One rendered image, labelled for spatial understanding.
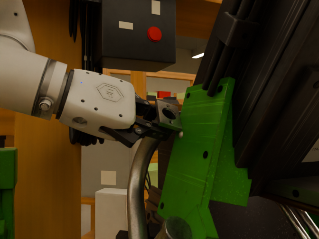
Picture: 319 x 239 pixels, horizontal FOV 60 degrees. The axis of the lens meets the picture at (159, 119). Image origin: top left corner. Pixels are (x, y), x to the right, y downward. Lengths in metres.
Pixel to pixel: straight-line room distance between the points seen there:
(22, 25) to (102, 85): 0.15
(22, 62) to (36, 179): 0.35
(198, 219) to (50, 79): 0.25
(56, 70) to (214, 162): 0.24
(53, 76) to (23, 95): 0.04
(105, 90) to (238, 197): 0.24
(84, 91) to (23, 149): 0.31
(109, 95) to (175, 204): 0.18
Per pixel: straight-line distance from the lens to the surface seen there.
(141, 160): 0.49
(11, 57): 0.39
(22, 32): 0.48
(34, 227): 0.70
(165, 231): 0.34
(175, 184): 0.42
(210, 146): 0.36
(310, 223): 0.46
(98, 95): 0.40
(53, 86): 0.38
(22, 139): 0.67
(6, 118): 0.76
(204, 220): 0.35
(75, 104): 0.38
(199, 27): 0.87
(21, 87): 0.38
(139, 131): 0.40
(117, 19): 0.62
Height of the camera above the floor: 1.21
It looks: 1 degrees up
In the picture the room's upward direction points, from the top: straight up
